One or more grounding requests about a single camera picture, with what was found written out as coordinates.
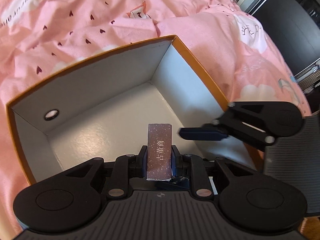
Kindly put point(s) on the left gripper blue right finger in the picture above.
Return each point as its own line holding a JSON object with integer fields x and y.
{"x": 176, "y": 162}

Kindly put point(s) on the purple glitter small box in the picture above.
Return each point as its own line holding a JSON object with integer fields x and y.
{"x": 158, "y": 166}

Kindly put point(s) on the orange cardboard box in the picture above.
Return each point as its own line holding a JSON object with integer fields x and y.
{"x": 102, "y": 106}

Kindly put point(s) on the pink patterned bed quilt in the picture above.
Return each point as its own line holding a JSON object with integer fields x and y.
{"x": 40, "y": 37}

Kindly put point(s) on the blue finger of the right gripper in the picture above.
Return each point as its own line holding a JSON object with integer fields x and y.
{"x": 202, "y": 134}

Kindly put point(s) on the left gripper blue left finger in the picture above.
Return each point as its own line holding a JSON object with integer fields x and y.
{"x": 142, "y": 161}

